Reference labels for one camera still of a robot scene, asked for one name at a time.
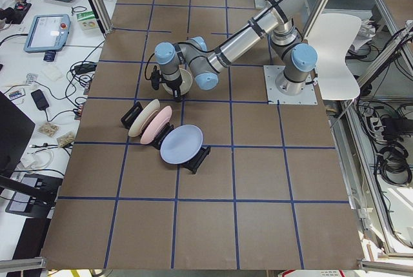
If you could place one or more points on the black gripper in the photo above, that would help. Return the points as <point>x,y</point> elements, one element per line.
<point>173,82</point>

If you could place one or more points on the cream ceramic bowl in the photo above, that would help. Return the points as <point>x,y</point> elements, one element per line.
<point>186,84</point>

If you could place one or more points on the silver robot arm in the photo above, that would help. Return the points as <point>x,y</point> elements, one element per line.
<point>275,22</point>

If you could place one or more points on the pink plate in rack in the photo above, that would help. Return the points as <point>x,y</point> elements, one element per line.
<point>156,125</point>

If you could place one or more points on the cream plate in rack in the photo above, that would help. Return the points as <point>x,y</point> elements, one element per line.
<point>144,118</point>

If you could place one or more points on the light blue plate in rack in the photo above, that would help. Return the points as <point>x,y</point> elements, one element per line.
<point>181,144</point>

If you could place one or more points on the black dish rack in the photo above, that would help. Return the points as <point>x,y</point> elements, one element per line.
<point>192,165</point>

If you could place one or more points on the green white carton box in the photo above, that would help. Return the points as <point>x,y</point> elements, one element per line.
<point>87,20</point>

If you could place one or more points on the black smartphone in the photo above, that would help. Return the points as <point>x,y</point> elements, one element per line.
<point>39,99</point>

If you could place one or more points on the near blue teach pendant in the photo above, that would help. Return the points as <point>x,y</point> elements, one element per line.
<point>47,33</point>

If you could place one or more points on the white plastic chair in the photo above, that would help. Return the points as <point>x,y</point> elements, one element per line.
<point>331,36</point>

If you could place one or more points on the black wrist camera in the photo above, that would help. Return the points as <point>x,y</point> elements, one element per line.
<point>155,78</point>

